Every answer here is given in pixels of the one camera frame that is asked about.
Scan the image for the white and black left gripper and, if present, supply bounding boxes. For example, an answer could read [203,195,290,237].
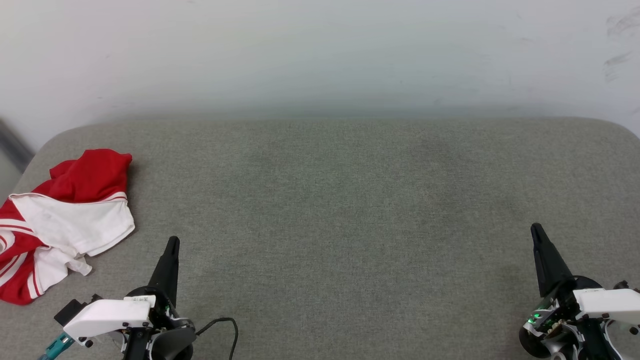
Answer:
[62,236,197,360]

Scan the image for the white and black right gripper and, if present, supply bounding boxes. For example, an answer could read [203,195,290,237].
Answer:
[518,223,640,360]

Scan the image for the red and white shirt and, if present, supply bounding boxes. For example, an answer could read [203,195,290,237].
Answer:
[0,148,136,306]

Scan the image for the thin black left gripper cable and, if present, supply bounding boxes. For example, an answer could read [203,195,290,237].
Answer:
[194,317,239,360]

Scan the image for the teal camera cable connector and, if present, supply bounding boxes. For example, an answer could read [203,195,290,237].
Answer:
[38,332,76,360]

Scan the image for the grey wall baseboard strip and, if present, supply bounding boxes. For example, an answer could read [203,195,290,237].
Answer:
[0,117,36,174]

